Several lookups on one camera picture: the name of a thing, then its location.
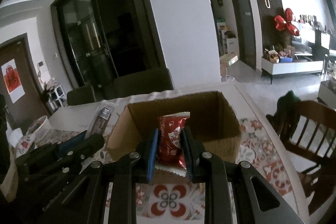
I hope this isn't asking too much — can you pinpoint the brown cardboard box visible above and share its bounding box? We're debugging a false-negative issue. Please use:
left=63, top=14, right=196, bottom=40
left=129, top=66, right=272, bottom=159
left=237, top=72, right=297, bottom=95
left=107, top=92, right=242, bottom=166

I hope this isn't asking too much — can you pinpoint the patterned table runner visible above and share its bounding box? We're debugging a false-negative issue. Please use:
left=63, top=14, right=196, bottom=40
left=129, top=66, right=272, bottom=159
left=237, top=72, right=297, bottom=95
left=15, top=105, right=293, bottom=221

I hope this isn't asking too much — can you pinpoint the red fu door poster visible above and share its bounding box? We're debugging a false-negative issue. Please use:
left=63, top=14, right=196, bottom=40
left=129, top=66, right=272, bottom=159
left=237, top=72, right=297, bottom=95
left=1, top=59, right=25, bottom=103

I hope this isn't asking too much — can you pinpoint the red white snack packet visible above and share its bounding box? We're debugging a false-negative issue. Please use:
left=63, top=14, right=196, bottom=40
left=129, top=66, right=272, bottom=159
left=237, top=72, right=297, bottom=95
left=155, top=112, right=190, bottom=177

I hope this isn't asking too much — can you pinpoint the floral tissue box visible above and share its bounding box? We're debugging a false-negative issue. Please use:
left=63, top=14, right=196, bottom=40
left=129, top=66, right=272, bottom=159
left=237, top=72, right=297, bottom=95
left=15, top=134, right=36, bottom=159

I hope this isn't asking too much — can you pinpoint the cardboard box on floor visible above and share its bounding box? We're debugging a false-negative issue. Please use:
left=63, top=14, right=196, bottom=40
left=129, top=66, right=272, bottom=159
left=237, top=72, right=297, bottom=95
left=219, top=54, right=238, bottom=78

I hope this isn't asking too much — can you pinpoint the white bowl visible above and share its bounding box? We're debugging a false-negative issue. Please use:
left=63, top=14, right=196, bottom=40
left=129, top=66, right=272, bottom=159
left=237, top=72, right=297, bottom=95
left=26, top=115, right=51, bottom=142

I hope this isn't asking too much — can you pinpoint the red balloon decoration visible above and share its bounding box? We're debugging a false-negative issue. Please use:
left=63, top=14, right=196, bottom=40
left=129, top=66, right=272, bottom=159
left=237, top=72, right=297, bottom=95
left=274, top=8, right=300, bottom=36

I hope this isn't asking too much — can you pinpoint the dark upholstered chair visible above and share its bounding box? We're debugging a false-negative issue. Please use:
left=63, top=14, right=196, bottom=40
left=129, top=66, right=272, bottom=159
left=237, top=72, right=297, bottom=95
left=67, top=85, right=96, bottom=106
left=113, top=68, right=174, bottom=98

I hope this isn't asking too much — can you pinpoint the wooden dining chair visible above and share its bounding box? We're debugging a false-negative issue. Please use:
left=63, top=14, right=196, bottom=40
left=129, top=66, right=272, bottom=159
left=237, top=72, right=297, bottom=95
left=266, top=90, right=335, bottom=215

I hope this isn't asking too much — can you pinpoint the white tv cabinet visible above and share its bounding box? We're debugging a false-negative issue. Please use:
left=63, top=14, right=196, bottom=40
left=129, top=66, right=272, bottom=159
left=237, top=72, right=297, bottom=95
left=261, top=57, right=324, bottom=84

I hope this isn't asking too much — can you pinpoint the black glass sliding door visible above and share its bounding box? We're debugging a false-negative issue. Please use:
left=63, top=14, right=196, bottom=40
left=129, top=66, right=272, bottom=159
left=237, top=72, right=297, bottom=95
left=52, top=0, right=165, bottom=90

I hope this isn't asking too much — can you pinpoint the white coffee table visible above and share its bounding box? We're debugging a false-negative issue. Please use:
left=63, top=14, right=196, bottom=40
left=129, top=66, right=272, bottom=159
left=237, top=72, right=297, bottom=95
left=317, top=80, right=336, bottom=109

